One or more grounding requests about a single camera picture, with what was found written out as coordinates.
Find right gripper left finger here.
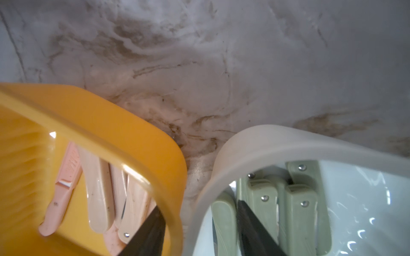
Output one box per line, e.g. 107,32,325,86
119,207,166,256

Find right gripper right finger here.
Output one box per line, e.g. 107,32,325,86
237,200,286,256

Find pink folding knife angled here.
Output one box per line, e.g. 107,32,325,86
118,176,151,244

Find green folding knife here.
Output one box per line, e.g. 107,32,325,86
236,171,288,207
284,185,318,256
246,179,279,242
211,192,238,256
286,160,332,256

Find pink folding knife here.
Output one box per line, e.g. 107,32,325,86
77,146,115,234
110,164,128,228

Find long pink fruit knife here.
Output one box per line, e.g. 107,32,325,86
38,142,82,236

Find white storage box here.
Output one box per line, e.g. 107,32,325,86
183,125,410,256

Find yellow storage box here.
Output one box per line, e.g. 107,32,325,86
1,83,187,256

